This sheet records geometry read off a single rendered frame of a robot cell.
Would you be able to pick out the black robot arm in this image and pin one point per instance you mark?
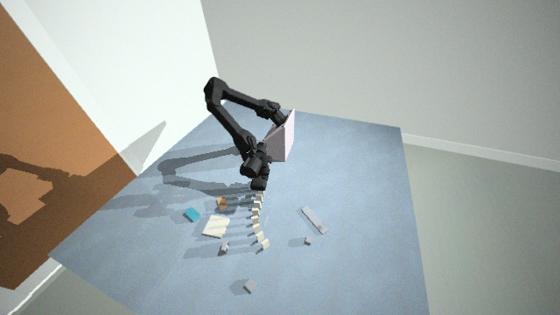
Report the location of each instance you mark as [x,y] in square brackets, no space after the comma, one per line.
[217,90]

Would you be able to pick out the light blue rectangular block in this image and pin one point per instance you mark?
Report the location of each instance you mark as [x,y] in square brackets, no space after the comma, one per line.
[192,213]

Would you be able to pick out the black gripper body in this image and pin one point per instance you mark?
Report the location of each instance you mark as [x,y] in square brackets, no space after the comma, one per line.
[259,183]

